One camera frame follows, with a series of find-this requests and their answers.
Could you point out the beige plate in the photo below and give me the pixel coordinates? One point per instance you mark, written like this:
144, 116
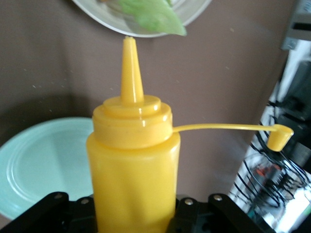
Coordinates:
102, 11

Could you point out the yellow squeeze bottle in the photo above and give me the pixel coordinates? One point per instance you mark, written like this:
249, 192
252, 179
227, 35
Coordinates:
133, 170

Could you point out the mint green plate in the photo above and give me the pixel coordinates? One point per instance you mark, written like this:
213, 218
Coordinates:
36, 165

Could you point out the green lettuce leaf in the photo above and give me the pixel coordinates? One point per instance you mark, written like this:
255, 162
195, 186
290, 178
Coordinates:
150, 17

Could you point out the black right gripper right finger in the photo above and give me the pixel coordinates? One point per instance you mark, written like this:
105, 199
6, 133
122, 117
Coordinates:
218, 213

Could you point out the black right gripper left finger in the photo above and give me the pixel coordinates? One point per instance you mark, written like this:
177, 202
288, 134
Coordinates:
48, 216

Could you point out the metal post bracket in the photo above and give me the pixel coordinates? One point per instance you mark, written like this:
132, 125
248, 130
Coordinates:
298, 24

